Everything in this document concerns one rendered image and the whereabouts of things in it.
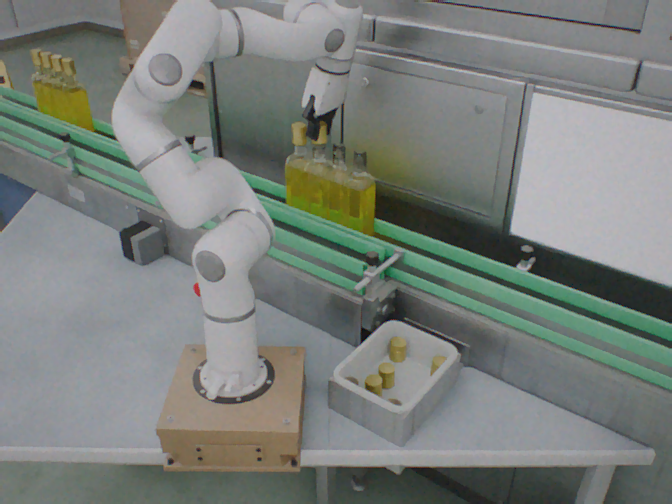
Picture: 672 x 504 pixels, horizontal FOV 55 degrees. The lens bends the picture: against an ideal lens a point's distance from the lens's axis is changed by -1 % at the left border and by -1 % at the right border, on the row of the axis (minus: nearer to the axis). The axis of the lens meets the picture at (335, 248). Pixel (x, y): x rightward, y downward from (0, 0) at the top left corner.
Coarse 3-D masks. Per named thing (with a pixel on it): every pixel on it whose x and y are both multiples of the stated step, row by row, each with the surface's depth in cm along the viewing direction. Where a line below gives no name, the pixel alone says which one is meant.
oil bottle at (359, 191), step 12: (348, 180) 141; (360, 180) 140; (372, 180) 142; (348, 192) 142; (360, 192) 140; (372, 192) 144; (348, 204) 144; (360, 204) 142; (372, 204) 145; (348, 216) 146; (360, 216) 144; (372, 216) 147; (348, 228) 147; (360, 228) 145; (372, 228) 149
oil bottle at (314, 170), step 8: (312, 160) 148; (328, 160) 148; (304, 168) 148; (312, 168) 147; (320, 168) 146; (304, 176) 149; (312, 176) 148; (320, 176) 146; (304, 184) 150; (312, 184) 149; (320, 184) 147; (304, 192) 152; (312, 192) 150; (320, 192) 148; (304, 200) 153; (312, 200) 151; (320, 200) 150; (312, 208) 152; (320, 208) 151; (320, 216) 152
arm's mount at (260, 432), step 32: (192, 352) 129; (288, 352) 130; (192, 384) 121; (288, 384) 121; (160, 416) 113; (192, 416) 113; (224, 416) 113; (256, 416) 114; (288, 416) 114; (192, 448) 113; (224, 448) 112; (256, 448) 112; (288, 448) 113
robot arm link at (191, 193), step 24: (144, 168) 104; (168, 168) 104; (192, 168) 106; (216, 168) 111; (168, 192) 104; (192, 192) 105; (216, 192) 108; (240, 192) 114; (192, 216) 105; (264, 216) 115
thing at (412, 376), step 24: (384, 336) 137; (408, 336) 137; (432, 336) 134; (360, 360) 131; (384, 360) 138; (408, 360) 138; (360, 384) 132; (408, 384) 132; (432, 384) 122; (408, 408) 117
